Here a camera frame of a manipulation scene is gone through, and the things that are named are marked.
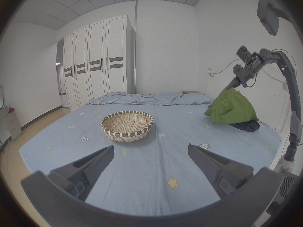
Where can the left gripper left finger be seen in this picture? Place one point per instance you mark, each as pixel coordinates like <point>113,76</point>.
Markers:
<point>92,169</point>

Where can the pale blue quilt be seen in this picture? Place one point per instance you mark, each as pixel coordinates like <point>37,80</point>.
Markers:
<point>142,98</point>

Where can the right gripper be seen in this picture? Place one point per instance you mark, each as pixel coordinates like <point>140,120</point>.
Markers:
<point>247,76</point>

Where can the round woven basket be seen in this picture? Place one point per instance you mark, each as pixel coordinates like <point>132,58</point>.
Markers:
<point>126,126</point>

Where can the pale chest of drawers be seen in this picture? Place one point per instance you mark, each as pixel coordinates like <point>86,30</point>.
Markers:
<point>10,124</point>

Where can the white wardrobe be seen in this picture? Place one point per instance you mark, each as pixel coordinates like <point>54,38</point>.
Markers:
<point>94,63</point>

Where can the dark blue garment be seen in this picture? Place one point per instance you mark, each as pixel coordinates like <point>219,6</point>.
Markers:
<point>248,126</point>

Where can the bed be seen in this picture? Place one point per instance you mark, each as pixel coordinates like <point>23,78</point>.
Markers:
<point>146,164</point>

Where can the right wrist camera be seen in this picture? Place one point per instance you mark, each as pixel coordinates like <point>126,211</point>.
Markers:
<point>237,69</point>

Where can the green shorts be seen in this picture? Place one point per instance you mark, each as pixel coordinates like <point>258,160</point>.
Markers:
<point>232,107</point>

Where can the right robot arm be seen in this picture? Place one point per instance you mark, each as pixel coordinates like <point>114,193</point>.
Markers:
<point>292,89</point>

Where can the small red object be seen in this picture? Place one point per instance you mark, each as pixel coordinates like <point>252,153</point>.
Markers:
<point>11,110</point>

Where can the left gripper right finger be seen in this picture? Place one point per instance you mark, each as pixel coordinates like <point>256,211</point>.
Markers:
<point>213,167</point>

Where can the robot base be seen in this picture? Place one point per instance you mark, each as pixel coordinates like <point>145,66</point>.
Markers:
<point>287,185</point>

